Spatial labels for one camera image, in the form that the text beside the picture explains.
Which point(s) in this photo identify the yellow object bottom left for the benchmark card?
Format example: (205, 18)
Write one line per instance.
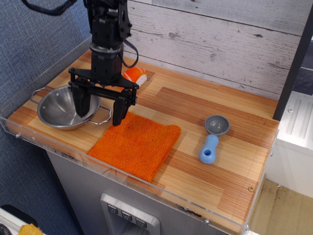
(30, 229)

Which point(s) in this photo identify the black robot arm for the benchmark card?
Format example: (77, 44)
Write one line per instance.
(110, 27)

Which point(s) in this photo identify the grey cabinet with button panel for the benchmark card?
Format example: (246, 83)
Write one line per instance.
(107, 203)

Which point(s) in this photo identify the clear acrylic guard rail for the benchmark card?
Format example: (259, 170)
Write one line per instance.
(220, 194)

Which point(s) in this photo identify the blue grey toy scoop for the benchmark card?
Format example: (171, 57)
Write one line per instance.
(216, 126)

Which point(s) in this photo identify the white toy sink counter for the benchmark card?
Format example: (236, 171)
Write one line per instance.
(290, 162)

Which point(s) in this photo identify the right dark vertical post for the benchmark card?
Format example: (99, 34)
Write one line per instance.
(295, 67)

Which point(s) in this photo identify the stainless steel bowl with handles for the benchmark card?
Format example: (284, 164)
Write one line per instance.
(55, 108)

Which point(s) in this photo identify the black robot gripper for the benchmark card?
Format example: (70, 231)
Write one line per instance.
(103, 79)

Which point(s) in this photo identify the orange folded cloth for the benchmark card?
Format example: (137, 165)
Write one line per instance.
(138, 146)

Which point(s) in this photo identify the toy salmon nigiri sushi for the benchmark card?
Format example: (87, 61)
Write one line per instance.
(136, 75)

